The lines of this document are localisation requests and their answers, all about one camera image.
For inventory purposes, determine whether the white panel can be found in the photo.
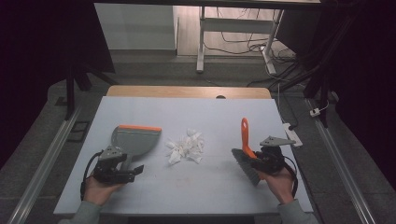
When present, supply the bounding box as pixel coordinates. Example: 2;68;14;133
93;3;179;51

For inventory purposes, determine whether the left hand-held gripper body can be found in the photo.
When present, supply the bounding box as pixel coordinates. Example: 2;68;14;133
92;145;138;185

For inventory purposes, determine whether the dark curtain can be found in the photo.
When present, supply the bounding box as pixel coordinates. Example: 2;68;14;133
0;0;117;171
323;0;396;190

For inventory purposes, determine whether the grey dustpan with orange edge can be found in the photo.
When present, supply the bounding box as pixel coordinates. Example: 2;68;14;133
110;124;163;173

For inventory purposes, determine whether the person's right hand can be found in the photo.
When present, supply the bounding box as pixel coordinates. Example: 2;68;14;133
263;166;296;205

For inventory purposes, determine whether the pile of white paper scraps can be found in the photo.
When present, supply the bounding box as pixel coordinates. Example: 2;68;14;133
164;128;205;166

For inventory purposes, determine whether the aluminium rail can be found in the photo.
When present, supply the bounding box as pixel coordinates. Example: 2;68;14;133
7;105;83;224
305;98;376;224

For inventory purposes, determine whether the tangle of black floor cables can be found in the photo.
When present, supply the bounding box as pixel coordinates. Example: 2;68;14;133
204;7;309;89

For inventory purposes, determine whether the white board cover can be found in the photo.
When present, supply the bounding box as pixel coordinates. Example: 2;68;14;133
53;95;314;217

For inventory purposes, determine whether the small white adapter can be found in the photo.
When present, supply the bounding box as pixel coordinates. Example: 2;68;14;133
309;100;331;119

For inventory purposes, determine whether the white desk frame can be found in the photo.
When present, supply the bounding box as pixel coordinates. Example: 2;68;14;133
195;6;285;76

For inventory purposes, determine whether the black rectangular floor frame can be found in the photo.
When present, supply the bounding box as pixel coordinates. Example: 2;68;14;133
66;120;92;144

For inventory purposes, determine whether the person's left hand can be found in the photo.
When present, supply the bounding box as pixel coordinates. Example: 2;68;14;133
83;175;126;206

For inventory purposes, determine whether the white power strip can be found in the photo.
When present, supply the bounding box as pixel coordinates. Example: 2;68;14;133
282;122;304;148

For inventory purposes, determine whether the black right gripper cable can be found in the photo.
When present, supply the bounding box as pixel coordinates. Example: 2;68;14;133
282;154;300;199

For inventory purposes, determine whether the black metal stand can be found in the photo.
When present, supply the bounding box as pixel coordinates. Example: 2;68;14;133
63;61;120;121

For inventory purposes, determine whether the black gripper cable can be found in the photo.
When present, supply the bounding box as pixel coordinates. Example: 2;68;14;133
282;154;300;199
79;150;105;202

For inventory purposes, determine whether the grey brush with orange handle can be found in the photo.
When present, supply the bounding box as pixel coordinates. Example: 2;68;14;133
231;117;265;188

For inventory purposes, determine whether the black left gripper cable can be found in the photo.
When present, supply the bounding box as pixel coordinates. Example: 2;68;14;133
79;150;105;202

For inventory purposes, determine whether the wooden table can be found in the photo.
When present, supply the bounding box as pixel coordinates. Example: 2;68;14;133
106;85;273;100

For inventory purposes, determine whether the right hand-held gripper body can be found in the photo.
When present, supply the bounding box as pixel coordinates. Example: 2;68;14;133
251;135;297;175

